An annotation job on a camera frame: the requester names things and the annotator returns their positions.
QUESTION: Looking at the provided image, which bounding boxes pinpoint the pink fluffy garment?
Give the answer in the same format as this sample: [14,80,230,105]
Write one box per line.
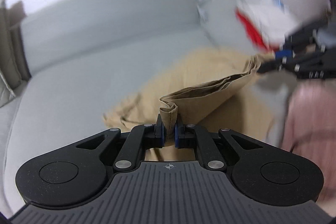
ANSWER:
[281,80,335,202]

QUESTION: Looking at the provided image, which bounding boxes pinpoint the khaki tan trousers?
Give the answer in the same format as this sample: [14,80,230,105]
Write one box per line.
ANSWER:
[103,48,274,161]

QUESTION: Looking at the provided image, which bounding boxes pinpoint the light grey throw pillow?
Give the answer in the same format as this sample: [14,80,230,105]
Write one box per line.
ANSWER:
[1,0,21,107]

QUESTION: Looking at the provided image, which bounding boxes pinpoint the brown throw pillow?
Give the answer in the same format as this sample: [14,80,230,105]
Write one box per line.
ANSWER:
[6,1,31,89]

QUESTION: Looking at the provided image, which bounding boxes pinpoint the red and white clothing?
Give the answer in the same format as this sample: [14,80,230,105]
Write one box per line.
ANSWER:
[235,0,302,51]

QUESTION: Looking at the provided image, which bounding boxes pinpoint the grey fabric sofa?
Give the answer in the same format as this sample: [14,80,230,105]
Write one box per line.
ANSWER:
[1,0,289,217]

